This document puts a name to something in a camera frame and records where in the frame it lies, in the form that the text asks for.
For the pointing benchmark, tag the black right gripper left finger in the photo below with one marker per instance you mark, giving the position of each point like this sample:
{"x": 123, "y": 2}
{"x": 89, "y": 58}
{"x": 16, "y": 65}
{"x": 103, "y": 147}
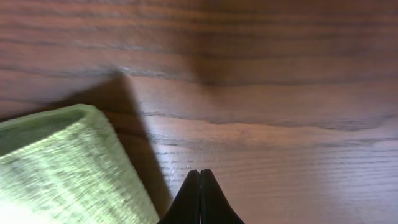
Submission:
{"x": 185, "y": 208}

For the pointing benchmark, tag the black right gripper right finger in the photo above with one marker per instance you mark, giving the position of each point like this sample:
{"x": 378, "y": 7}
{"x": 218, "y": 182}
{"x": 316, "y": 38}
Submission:
{"x": 215, "y": 208}

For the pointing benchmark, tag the light green microfiber cloth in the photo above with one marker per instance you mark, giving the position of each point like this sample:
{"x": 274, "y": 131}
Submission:
{"x": 68, "y": 166}

